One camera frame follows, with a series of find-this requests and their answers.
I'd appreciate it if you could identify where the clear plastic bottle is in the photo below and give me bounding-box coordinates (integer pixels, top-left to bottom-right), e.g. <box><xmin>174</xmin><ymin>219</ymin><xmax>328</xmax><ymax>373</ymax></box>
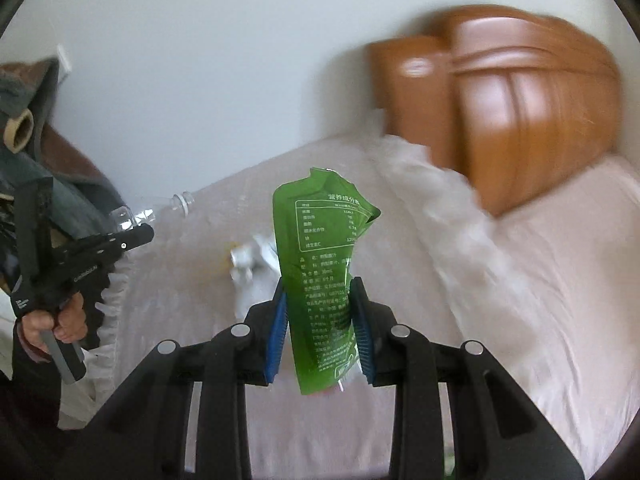
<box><xmin>108</xmin><ymin>191</ymin><xmax>195</xmax><ymax>232</ymax></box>

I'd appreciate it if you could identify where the wooden headboard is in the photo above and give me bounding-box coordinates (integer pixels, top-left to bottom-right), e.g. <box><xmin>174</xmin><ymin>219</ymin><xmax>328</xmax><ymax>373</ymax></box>
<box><xmin>367</xmin><ymin>4</ymin><xmax>623</xmax><ymax>216</ymax></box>

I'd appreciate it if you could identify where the left hand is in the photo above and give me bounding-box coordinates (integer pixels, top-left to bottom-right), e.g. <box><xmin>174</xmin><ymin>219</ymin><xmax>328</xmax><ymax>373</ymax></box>
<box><xmin>18</xmin><ymin>292</ymin><xmax>88</xmax><ymax>354</ymax></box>

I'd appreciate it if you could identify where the pink bed sheet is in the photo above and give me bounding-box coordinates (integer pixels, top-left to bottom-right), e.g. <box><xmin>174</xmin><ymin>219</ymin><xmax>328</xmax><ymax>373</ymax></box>
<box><xmin>459</xmin><ymin>155</ymin><xmax>639</xmax><ymax>479</ymax></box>

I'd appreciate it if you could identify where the white blue wrapper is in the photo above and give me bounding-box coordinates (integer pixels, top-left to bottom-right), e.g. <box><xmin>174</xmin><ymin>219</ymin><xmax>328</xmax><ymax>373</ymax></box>
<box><xmin>229</xmin><ymin>233</ymin><xmax>281</xmax><ymax>292</ymax></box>

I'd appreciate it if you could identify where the green snack wrapper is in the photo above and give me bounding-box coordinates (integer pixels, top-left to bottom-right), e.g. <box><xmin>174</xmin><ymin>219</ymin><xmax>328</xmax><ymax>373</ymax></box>
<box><xmin>272</xmin><ymin>168</ymin><xmax>381</xmax><ymax>396</ymax></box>

